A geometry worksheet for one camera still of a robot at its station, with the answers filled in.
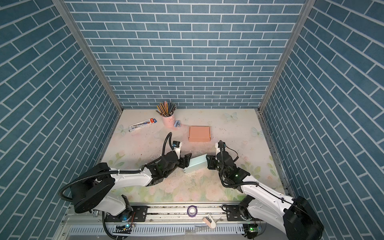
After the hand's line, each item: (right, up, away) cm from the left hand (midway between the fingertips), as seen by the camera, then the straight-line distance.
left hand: (187, 154), depth 86 cm
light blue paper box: (+5, -4, -5) cm, 8 cm away
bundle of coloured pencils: (-17, +28, +19) cm, 38 cm away
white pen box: (-30, +20, +26) cm, 44 cm away
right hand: (+11, 0, -3) cm, 11 cm away
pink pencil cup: (-15, +19, +19) cm, 31 cm away
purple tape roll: (+3, -27, -11) cm, 29 cm away
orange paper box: (+8, +11, +16) cm, 21 cm away
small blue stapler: (-10, +18, +23) cm, 30 cm away
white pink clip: (+12, -28, -16) cm, 34 cm away
